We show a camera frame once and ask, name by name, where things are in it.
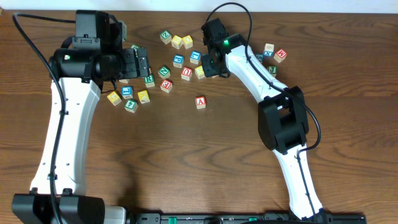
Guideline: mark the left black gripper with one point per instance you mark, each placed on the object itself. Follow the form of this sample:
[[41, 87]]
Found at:
[[130, 71]]

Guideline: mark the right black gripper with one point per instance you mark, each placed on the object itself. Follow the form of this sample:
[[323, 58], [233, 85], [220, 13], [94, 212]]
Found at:
[[208, 70]]

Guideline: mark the red A block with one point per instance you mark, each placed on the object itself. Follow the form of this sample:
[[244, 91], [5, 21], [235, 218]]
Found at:
[[200, 102]]

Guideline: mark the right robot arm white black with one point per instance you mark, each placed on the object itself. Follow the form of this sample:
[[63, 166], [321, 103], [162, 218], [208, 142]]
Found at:
[[282, 113]]

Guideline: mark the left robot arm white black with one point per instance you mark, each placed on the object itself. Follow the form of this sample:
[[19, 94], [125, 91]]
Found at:
[[78, 69]]

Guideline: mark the yellow block centre row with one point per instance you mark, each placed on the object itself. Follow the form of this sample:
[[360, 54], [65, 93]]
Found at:
[[199, 72]]

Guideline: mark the green J block left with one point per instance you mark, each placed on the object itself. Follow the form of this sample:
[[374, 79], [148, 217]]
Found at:
[[134, 46]]

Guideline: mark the green j block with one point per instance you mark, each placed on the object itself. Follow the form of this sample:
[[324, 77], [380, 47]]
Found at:
[[134, 46], [272, 70]]

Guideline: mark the blue L block centre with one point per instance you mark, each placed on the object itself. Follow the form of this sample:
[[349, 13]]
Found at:
[[195, 57]]

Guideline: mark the green R block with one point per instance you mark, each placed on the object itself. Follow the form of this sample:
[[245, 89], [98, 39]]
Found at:
[[149, 81]]

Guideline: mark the red U block centre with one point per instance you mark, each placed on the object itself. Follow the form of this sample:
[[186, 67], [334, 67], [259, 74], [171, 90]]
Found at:
[[186, 73]]

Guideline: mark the blue T block left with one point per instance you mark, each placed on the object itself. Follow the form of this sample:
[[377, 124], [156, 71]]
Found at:
[[127, 92]]

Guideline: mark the green N block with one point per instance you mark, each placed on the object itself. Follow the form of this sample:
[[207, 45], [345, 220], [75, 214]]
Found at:
[[164, 72]]

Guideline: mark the yellow K block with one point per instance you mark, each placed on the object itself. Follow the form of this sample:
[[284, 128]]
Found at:
[[143, 96]]

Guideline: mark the yellow block top right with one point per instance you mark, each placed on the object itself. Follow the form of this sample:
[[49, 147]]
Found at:
[[187, 41]]

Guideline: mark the blue P block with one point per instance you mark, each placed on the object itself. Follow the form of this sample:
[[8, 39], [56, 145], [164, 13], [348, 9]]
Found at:
[[178, 61]]

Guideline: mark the red E block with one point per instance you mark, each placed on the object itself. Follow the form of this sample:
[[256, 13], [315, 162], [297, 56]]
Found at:
[[166, 85]]

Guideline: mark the yellow G block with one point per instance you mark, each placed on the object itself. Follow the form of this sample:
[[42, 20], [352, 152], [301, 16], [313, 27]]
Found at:
[[114, 98]]

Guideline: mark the green Z block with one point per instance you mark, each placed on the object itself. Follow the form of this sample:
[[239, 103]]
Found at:
[[166, 37]]

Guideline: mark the green 4 block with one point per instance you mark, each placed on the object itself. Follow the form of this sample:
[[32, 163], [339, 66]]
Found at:
[[131, 106]]

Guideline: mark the yellow block top left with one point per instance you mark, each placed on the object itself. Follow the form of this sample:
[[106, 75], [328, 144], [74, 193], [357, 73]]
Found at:
[[177, 42]]

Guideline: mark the blue 5 block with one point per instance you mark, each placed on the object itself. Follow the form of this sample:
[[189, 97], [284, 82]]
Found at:
[[260, 57]]

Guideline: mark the blue X block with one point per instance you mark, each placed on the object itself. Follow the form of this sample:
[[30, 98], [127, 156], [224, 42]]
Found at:
[[268, 50]]

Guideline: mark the green J block right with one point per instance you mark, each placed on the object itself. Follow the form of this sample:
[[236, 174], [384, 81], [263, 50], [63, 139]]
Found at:
[[272, 70]]

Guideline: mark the red M block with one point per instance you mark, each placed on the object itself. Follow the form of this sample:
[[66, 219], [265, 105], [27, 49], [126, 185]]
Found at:
[[280, 55]]

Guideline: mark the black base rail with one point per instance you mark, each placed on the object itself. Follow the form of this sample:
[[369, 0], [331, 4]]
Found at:
[[242, 218]]

